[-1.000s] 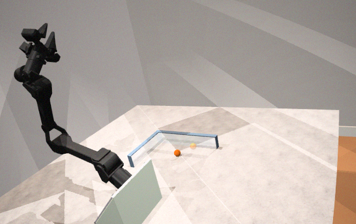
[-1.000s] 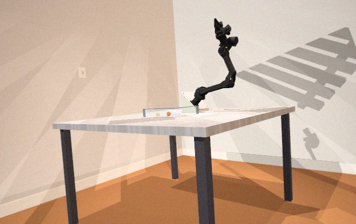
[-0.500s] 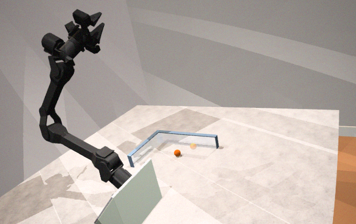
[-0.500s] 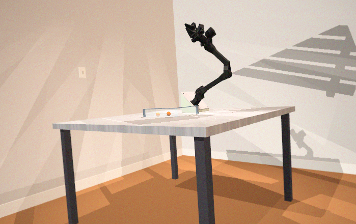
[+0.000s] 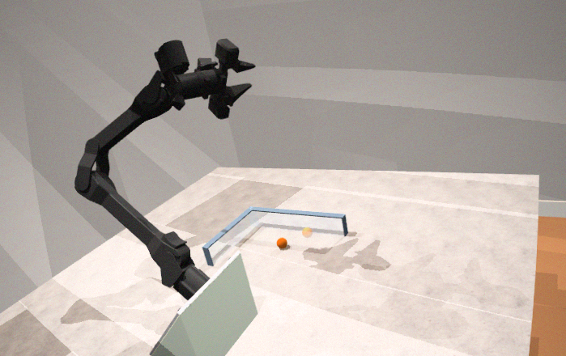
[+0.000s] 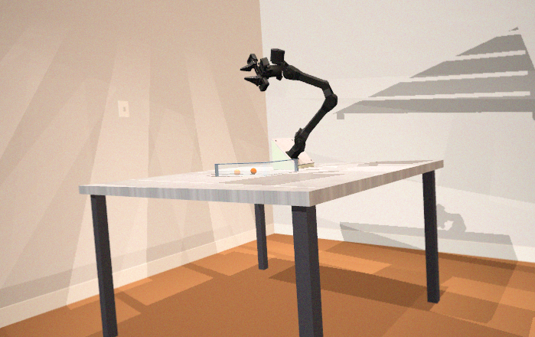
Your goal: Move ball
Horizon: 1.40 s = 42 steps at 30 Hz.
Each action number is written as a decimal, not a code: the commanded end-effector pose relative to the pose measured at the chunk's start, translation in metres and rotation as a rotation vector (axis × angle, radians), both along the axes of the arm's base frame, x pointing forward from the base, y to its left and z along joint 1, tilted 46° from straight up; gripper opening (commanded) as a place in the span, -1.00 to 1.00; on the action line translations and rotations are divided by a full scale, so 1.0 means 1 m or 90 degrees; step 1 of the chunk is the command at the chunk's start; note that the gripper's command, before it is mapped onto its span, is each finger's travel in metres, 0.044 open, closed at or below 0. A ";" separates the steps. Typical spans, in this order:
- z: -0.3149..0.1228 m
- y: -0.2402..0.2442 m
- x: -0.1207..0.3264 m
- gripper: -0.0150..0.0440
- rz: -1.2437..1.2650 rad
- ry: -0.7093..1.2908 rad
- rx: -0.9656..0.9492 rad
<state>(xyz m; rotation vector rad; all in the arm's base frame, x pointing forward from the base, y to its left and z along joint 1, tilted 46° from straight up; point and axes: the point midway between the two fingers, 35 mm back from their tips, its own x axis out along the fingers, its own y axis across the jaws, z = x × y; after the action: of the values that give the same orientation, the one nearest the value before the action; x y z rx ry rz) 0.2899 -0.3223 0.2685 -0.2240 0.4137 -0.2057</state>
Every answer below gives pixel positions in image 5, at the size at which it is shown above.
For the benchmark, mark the clear l-shaped low wall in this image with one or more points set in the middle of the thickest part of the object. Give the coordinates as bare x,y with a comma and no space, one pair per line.
285,222

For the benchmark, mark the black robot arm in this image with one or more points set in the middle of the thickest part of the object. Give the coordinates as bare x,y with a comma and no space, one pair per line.
168,251

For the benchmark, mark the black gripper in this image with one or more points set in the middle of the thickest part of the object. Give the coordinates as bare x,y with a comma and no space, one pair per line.
213,82

